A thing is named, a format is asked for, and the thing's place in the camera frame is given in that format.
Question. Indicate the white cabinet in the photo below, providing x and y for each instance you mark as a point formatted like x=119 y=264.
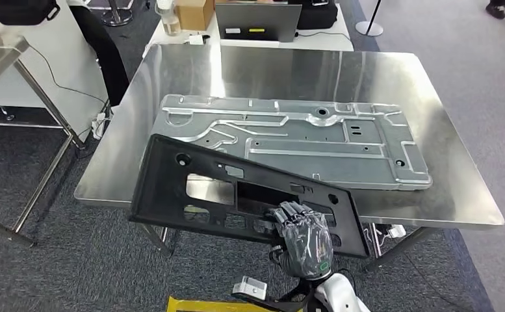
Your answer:
x=62 y=56

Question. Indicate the clear plastic jar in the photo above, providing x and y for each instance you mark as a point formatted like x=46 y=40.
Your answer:
x=169 y=21

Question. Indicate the small white box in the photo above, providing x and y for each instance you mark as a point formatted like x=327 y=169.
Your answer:
x=195 y=40

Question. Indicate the chrome stanchion post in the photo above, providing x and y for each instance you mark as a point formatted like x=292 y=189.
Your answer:
x=369 y=29

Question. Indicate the stainless steel workbench table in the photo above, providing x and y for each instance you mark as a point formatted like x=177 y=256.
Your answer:
x=450 y=181

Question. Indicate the grey laptop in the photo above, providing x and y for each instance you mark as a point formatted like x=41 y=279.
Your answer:
x=256 y=21

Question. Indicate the white power strip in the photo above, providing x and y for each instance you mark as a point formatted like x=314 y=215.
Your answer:
x=100 y=125

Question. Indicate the black plastic bracket panel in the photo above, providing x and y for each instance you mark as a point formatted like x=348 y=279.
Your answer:
x=161 y=206

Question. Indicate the white table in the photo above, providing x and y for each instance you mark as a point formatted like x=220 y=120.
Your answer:
x=321 y=42

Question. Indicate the stamped sheet metal panel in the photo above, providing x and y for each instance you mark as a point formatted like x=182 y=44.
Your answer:
x=321 y=168

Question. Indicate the black bag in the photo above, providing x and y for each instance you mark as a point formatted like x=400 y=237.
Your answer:
x=316 y=15
x=24 y=10

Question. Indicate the chrome stool base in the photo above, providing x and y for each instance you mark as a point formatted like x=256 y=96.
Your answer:
x=116 y=17

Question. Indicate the yellow floor tape square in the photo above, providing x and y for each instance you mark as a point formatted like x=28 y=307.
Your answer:
x=209 y=305

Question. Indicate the brown cardboard box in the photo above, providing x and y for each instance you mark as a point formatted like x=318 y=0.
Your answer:
x=194 y=15

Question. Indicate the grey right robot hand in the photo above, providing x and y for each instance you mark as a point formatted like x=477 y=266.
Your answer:
x=308 y=245

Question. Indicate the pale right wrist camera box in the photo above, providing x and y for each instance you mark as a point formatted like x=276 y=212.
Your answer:
x=250 y=287

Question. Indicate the white power adapter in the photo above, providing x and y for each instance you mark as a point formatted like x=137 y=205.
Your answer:
x=396 y=231

